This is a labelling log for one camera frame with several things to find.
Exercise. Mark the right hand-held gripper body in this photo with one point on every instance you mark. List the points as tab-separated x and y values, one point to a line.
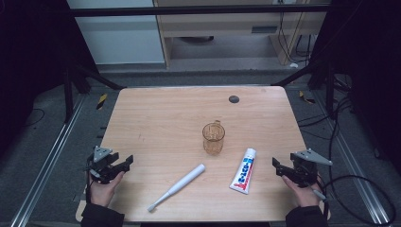
305	171

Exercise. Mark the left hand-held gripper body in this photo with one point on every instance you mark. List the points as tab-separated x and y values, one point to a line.
101	168

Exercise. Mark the white toothpaste tube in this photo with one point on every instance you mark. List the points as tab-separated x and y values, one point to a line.
243	171

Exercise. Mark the white electric toothbrush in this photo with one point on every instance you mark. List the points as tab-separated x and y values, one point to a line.
183	184

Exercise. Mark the amber glass cup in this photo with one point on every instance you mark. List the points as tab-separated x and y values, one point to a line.
213	138

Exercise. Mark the person's left hand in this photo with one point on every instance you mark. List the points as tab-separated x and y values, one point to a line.
102	192

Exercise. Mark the person's right hand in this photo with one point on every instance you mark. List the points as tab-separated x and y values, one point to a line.
304	195

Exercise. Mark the grey tape piece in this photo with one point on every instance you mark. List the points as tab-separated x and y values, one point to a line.
79	197

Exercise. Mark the yellow black tape strip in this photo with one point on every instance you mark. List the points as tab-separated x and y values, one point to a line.
306	98
101	101

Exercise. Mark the black metal stand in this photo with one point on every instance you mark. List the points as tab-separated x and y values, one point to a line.
329	91
68	94

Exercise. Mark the dark round table grommet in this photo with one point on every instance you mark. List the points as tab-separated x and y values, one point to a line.
234	99

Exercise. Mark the small white object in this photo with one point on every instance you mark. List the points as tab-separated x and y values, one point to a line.
293	65

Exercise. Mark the white cabinet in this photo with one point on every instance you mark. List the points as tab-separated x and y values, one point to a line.
119	41

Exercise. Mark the black curtain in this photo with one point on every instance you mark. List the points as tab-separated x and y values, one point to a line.
31	63
372	63

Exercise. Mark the light wooden desk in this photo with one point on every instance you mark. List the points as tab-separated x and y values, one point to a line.
220	23

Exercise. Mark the black horizontal bar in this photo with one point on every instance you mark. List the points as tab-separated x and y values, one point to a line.
189	10

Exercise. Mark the aluminium floor rail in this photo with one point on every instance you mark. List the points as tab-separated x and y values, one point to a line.
356	170
47	160

